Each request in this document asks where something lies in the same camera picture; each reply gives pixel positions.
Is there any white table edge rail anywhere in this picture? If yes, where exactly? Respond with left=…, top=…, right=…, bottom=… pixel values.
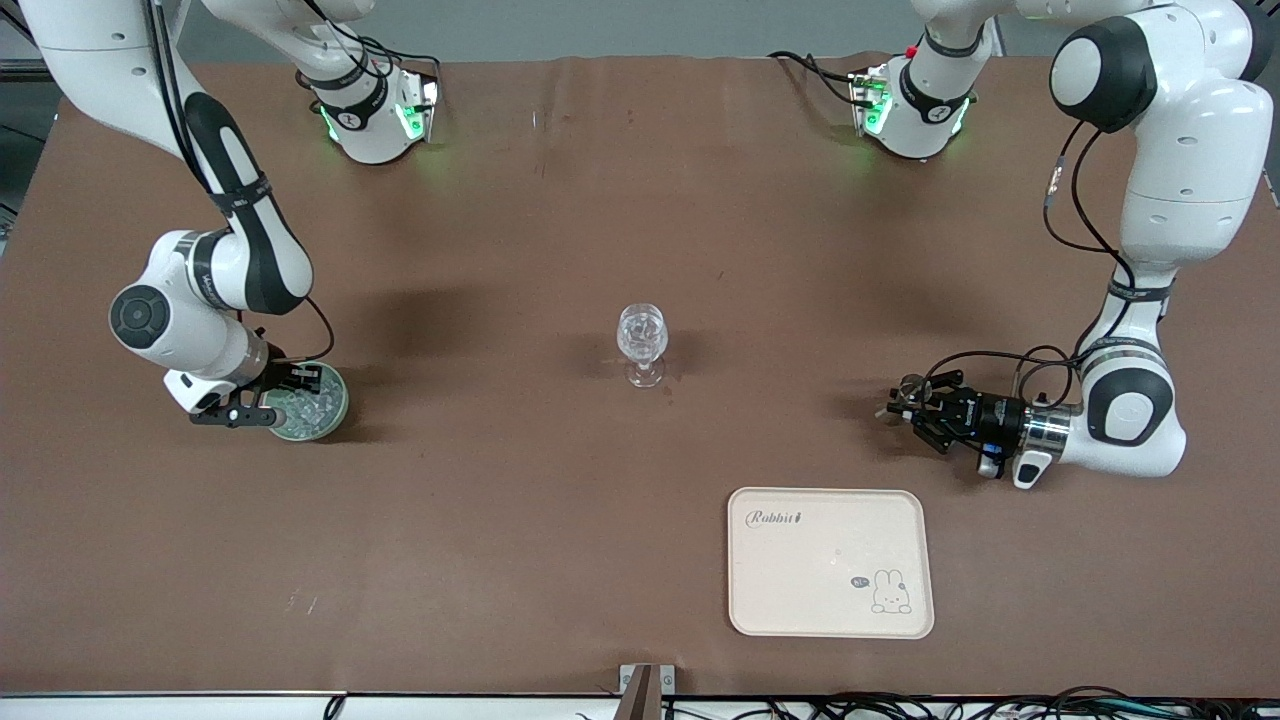
left=0, top=690, right=1280, bottom=720

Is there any black right base cable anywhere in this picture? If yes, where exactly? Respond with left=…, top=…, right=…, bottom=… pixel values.
left=300, top=0, right=443, bottom=76

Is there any black cable tangle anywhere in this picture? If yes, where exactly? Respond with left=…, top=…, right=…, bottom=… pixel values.
left=660, top=686, right=1280, bottom=720

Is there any cream rabbit print tray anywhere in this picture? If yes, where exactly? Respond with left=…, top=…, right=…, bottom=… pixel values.
left=727, top=486, right=936, bottom=640

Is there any grey metal table bracket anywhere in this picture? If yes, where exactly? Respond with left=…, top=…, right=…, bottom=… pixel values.
left=618, top=663, right=677, bottom=720

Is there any black base cable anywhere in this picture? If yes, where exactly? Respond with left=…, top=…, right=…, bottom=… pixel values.
left=300, top=0, right=443, bottom=76
left=768, top=50, right=863, bottom=107

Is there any small glass cup dark wine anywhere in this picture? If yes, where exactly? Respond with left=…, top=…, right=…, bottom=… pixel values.
left=888, top=374, right=926, bottom=423

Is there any clear ice cube pile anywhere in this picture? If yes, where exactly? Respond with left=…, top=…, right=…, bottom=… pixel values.
left=275, top=385, right=337, bottom=436

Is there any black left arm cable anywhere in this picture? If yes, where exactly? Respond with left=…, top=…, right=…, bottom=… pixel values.
left=925, top=120, right=1136, bottom=406

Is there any brown table cover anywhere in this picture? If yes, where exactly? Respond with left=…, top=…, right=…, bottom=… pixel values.
left=0, top=55, right=1280, bottom=698

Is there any black left base cable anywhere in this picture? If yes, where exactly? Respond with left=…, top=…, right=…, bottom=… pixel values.
left=768, top=50, right=863, bottom=107

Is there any clear stemmed wine glass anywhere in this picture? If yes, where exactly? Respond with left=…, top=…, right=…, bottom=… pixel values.
left=616, top=303, right=668, bottom=389

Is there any pale green ceramic bowl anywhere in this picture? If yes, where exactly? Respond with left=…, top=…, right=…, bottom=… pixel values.
left=262, top=362, right=351, bottom=443

